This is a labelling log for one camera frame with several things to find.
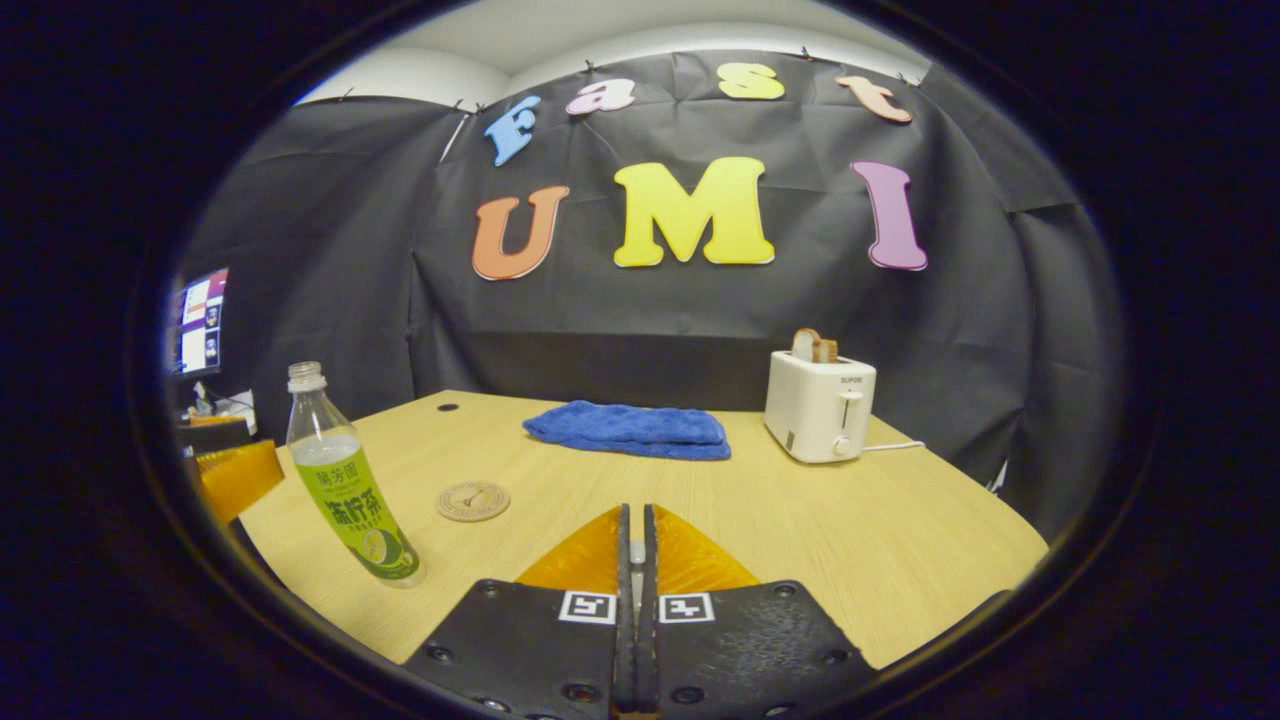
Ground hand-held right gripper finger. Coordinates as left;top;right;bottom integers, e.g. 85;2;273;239
405;503;638;717
640;503;881;717

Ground blue towel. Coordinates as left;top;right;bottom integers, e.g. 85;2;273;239
522;401;733;462

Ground white toaster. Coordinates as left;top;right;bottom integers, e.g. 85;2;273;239
764;350;878;465

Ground round wooden coaster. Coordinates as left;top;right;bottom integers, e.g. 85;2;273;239
436;481;511;523

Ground computer monitor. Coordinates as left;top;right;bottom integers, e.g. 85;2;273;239
172;267;229;379

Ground white side desk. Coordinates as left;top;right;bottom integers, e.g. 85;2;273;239
195;388;258;419

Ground black backdrop cloth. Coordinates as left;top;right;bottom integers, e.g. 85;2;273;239
175;50;1126;541

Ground green label water bottle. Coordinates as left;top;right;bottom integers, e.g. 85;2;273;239
285;361;426;589

